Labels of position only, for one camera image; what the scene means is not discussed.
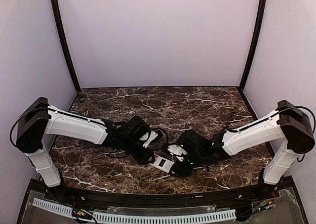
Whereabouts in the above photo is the black right frame post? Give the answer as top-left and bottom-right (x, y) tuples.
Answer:
(238, 0), (266, 91)

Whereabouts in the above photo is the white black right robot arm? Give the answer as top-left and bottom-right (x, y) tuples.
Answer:
(169, 100), (316, 186)

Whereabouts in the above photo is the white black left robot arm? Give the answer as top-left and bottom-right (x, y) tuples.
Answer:
(9, 97), (158, 188)

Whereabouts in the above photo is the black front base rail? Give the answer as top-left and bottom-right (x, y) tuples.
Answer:
(44, 177), (294, 211)

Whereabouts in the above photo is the white red remote control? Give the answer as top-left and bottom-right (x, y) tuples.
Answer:
(150, 155), (174, 174)

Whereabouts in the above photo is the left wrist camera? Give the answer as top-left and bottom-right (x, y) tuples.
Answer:
(140, 128), (169, 150)

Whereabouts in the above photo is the black frame post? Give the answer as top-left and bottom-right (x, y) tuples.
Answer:
(50, 0), (81, 93)
(238, 0), (266, 91)

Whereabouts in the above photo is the black left frame post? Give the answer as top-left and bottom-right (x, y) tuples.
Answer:
(50, 0), (81, 93)

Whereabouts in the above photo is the white slotted cable duct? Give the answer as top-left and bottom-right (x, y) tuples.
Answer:
(32, 198), (237, 224)

